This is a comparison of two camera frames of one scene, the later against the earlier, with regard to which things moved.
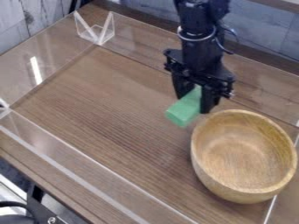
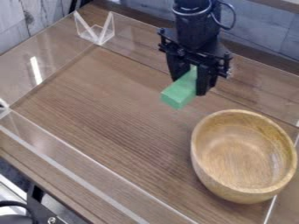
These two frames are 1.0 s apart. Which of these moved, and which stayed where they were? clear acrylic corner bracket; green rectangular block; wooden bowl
Moved: green rectangular block
Stayed: wooden bowl; clear acrylic corner bracket
